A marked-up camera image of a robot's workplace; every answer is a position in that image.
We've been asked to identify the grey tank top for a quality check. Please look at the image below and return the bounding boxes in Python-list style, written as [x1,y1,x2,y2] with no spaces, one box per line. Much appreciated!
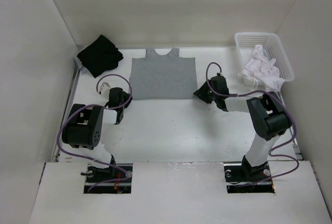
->
[130,48,198,100]

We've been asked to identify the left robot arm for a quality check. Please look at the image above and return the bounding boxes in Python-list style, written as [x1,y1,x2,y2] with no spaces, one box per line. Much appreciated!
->
[57,87,132,182]

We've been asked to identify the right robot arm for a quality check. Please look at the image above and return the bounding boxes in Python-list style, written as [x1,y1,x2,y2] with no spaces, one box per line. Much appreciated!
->
[193,74,292,180]

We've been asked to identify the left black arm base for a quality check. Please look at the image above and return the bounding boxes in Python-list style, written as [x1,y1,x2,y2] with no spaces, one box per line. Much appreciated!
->
[81,164,132,194]

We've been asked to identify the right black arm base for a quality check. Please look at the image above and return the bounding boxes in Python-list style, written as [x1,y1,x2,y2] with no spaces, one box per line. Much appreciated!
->
[224,159,274,193]

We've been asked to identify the folded black tank top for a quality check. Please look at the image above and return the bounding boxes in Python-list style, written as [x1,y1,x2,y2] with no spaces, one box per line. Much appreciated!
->
[77,35,123,78]

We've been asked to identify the white tank top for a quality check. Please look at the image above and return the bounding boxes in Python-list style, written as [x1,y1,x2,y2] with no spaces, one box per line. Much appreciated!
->
[238,45,284,92]

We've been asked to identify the white plastic basket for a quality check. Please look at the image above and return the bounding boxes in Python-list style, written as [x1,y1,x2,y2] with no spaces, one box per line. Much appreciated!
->
[234,32,295,82]

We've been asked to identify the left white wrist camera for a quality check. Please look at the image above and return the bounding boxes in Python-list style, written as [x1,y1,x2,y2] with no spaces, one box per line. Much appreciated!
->
[98,82,111,98]

